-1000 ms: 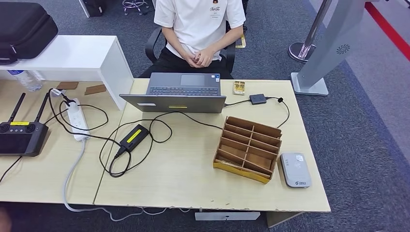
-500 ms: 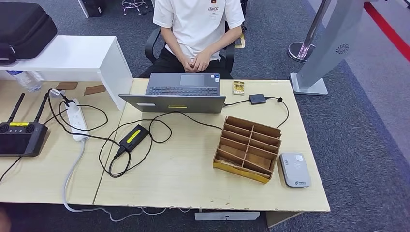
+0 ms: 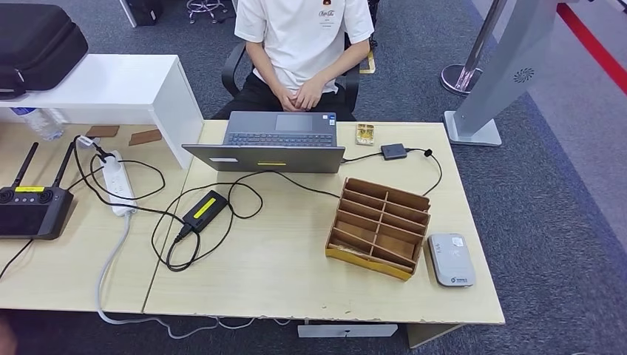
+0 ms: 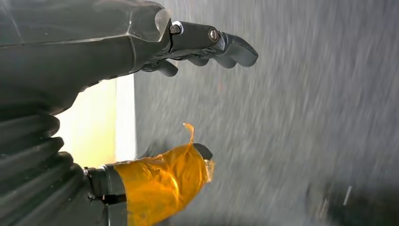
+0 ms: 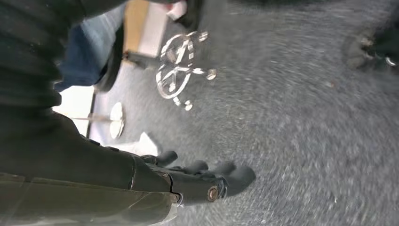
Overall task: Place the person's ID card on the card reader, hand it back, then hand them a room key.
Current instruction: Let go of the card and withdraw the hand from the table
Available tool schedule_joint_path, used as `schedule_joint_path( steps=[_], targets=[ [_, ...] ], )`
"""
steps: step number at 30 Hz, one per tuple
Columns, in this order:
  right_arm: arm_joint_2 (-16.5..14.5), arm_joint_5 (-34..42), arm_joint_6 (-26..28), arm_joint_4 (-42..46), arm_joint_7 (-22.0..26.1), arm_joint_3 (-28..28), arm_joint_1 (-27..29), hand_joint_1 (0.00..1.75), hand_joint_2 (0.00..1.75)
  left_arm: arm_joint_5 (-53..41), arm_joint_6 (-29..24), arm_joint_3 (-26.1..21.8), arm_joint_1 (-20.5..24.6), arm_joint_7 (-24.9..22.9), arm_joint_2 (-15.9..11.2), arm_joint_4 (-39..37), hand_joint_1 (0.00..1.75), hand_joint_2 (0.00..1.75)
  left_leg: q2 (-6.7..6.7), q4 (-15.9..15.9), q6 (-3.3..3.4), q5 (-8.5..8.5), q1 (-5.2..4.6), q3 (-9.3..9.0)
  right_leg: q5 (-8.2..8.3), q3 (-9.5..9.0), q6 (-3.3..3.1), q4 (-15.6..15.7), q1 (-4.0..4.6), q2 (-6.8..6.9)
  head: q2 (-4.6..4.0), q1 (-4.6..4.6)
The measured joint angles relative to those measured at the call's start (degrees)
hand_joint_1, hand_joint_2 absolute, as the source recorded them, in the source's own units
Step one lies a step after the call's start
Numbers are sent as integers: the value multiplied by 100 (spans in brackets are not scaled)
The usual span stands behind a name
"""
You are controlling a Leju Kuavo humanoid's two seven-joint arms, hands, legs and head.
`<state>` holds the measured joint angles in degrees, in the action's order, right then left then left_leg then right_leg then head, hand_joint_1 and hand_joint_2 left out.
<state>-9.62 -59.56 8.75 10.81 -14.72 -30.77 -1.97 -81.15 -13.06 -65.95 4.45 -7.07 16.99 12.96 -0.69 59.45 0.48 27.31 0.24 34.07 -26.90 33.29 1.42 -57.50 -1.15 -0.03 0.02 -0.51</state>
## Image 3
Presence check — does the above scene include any thin black remote cable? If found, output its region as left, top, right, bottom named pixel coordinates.
left=0, top=239, right=35, bottom=283

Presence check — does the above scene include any chrome stool base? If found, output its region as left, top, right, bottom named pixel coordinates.
left=186, top=0, right=226, bottom=24

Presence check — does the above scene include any black power adapter yellow label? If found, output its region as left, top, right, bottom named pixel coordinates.
left=182, top=189, right=229, bottom=234

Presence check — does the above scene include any small black hub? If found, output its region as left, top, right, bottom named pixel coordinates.
left=380, top=143, right=408, bottom=161

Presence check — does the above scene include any person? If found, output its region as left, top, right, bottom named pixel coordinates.
left=211, top=0, right=376, bottom=121

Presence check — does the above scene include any chrome stanchion post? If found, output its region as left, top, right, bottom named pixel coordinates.
left=440, top=0, right=509, bottom=96

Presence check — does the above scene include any black remote controller with antennas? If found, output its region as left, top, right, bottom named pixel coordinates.
left=0, top=142, right=75, bottom=241

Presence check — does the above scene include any stack of hotel key cards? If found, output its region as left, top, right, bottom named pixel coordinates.
left=355, top=123, right=376, bottom=147

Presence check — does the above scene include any short black hub cable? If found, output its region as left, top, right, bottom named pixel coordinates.
left=340, top=152, right=383, bottom=163

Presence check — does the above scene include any person's right hand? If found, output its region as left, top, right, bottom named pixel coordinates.
left=274, top=83, right=299, bottom=112

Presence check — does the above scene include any black charger cable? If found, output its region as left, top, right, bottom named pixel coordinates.
left=150, top=169, right=342, bottom=273

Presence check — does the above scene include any brown cardboard piece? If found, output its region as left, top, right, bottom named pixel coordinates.
left=85, top=125, right=121, bottom=138
left=129, top=129, right=163, bottom=147

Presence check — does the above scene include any black cable with ferrite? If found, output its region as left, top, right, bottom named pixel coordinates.
left=406, top=147, right=444, bottom=197

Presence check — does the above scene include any black office chair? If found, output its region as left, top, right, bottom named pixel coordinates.
left=221, top=34, right=381, bottom=121

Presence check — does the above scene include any black cabinet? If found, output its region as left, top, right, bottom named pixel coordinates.
left=118, top=0, right=165, bottom=28

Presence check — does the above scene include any grey card reader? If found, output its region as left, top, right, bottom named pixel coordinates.
left=427, top=233, right=477, bottom=288

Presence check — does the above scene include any grey kiosk stand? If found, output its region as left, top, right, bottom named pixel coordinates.
left=443, top=0, right=560, bottom=147

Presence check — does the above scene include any grey laptop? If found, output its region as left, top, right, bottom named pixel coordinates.
left=181, top=111, right=346, bottom=175

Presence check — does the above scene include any clear water bottle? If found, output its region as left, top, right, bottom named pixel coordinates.
left=10, top=107, right=66, bottom=142

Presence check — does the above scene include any wooden card organizer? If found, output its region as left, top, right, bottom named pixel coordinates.
left=325, top=177, right=432, bottom=282

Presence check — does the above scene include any yellow hotel key card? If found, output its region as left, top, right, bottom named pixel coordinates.
left=333, top=243, right=366, bottom=257

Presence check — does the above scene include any black carrying case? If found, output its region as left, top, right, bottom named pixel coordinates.
left=0, top=3, right=89, bottom=101

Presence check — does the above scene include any black mains cable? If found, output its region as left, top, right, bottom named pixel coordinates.
left=73, top=136, right=187, bottom=242

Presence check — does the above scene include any white under-desk bracket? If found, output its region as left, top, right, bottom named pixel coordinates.
left=297, top=323, right=399, bottom=339

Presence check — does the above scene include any person's left hand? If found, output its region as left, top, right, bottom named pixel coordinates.
left=294, top=78, right=327, bottom=112

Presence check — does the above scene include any white shelf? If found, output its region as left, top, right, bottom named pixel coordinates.
left=0, top=53, right=205, bottom=170

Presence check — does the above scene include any white power strip cable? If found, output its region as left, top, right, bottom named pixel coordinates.
left=96, top=215, right=295, bottom=340

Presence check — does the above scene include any white power strip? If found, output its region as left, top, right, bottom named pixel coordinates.
left=100, top=150, right=138, bottom=218

